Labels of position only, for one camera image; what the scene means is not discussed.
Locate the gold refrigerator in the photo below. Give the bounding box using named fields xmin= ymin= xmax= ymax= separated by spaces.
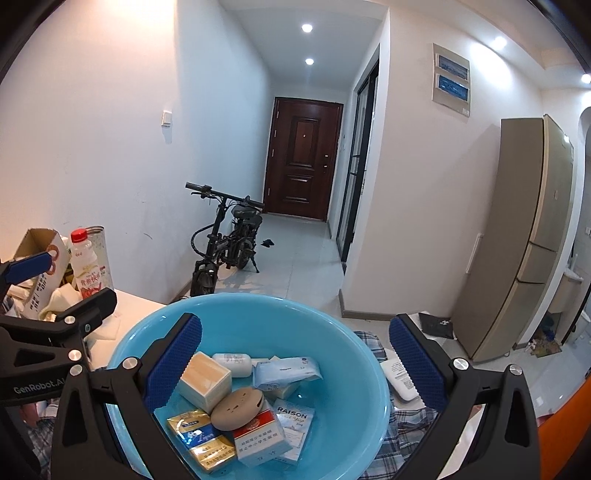
xmin=451 ymin=114 xmax=578 ymax=364

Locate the red-capped drink bottle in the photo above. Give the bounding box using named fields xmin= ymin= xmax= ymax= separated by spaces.
xmin=69 ymin=228 xmax=108 ymax=301

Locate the gold and blue cigarette pack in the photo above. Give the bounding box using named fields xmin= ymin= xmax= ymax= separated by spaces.
xmin=166 ymin=408 xmax=237 ymax=474

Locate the round beige compact case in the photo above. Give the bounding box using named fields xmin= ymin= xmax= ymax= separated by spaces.
xmin=211 ymin=388 xmax=265 ymax=432

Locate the cream crumpled cloth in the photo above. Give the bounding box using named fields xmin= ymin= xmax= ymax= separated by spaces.
xmin=39 ymin=284 xmax=84 ymax=321

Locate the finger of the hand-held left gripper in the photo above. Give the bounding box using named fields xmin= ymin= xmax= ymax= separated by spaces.
xmin=0 ymin=251 xmax=54 ymax=296
xmin=0 ymin=287 xmax=117 ymax=369

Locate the white patterned cylinder can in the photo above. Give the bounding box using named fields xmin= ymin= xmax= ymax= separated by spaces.
xmin=88 ymin=224 xmax=114 ymax=289

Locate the orange panel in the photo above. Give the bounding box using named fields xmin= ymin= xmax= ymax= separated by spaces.
xmin=538 ymin=383 xmax=591 ymax=480

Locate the red and white cigarette pack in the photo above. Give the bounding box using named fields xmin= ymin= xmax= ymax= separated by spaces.
xmin=231 ymin=410 xmax=293 ymax=468

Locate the small white lotion tube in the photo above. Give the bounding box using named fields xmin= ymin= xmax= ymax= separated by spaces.
xmin=212 ymin=353 xmax=254 ymax=378

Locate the large white cream tube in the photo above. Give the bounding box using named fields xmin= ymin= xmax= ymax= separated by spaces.
xmin=379 ymin=359 xmax=428 ymax=407

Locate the black framed glass door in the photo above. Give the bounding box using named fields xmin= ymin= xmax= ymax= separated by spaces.
xmin=335 ymin=44 xmax=380 ymax=264

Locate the light blue plastic basin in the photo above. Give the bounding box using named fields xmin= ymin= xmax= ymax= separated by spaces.
xmin=105 ymin=293 xmax=393 ymax=480

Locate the black electric bike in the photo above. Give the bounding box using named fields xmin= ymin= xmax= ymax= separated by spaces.
xmin=185 ymin=181 xmax=266 ymax=298

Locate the black bag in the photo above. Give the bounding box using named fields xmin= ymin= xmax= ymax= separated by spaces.
xmin=418 ymin=313 xmax=455 ymax=340

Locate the dark red entrance door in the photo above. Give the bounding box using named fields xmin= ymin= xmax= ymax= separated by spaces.
xmin=263 ymin=97 xmax=345 ymax=222

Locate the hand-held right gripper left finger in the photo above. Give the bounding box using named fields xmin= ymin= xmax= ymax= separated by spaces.
xmin=50 ymin=312 xmax=204 ymax=480

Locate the open printed cardboard carton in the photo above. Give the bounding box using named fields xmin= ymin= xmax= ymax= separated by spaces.
xmin=9 ymin=227 xmax=71 ymax=319

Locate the blue tissue packet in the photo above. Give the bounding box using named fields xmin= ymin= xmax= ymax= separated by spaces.
xmin=253 ymin=356 xmax=322 ymax=392

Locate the grey wall panel cover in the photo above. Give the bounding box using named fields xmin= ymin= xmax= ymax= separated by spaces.
xmin=431 ymin=43 xmax=472 ymax=117

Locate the beige cardboard box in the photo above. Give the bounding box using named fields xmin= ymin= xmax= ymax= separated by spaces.
xmin=179 ymin=352 xmax=232 ymax=415

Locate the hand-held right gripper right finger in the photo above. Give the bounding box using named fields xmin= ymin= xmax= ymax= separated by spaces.
xmin=388 ymin=313 xmax=542 ymax=480

